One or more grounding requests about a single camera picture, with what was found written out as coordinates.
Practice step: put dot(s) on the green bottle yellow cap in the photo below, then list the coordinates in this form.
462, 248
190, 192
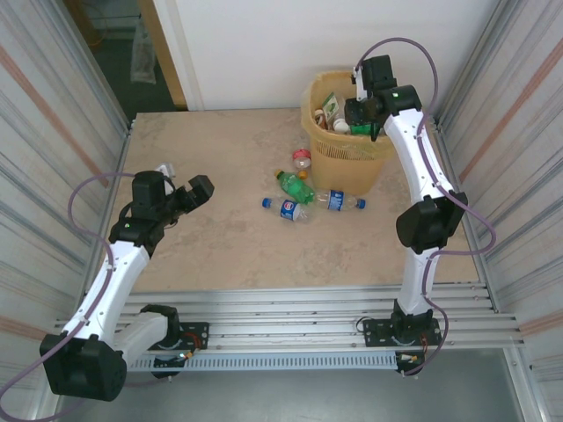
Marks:
363, 129
297, 186

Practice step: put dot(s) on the clear bottle pink red label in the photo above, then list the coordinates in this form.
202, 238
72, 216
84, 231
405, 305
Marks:
340, 126

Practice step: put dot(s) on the clear bottle lime label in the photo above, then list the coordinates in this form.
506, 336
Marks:
331, 104

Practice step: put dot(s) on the brown label drink bottle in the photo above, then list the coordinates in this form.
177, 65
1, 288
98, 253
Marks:
319, 118

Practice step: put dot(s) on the clear bottle blue Pepsi label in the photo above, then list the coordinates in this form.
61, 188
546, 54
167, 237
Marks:
288, 210
336, 200

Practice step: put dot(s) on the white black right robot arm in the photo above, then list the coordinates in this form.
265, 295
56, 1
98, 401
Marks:
415, 154

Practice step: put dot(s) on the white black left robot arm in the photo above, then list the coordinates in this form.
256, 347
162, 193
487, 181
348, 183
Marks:
114, 285

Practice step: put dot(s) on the yellow waste basket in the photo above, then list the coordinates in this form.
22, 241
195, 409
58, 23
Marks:
316, 132

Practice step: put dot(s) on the clear plastic bag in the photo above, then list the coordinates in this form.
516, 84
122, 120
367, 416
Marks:
143, 57

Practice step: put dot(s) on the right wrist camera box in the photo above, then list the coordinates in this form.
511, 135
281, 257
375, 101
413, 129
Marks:
360, 85

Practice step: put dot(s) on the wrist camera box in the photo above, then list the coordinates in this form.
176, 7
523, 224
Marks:
166, 169
360, 85

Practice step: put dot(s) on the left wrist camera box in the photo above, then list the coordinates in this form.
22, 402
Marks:
166, 169

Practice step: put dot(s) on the aluminium frame rails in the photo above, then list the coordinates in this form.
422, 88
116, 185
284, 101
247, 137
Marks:
286, 307

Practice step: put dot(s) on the wooden door frame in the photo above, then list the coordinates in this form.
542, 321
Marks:
163, 48

